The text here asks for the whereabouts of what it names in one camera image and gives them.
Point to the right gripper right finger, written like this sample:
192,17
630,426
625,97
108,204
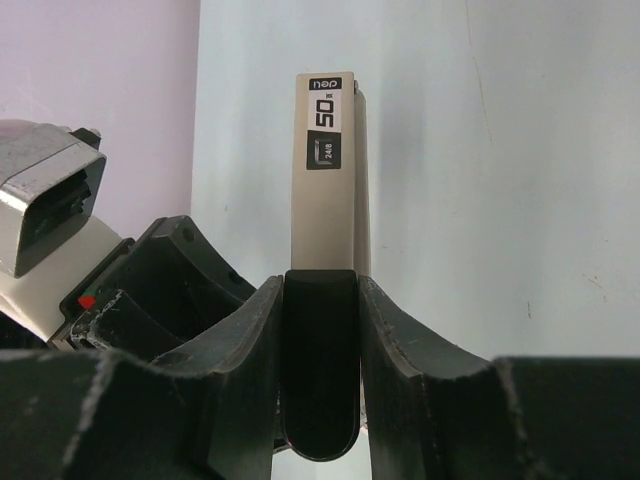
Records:
436,411

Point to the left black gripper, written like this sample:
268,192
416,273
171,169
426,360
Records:
150,295

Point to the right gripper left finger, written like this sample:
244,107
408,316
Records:
205,410

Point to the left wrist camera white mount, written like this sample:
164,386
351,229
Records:
53,247

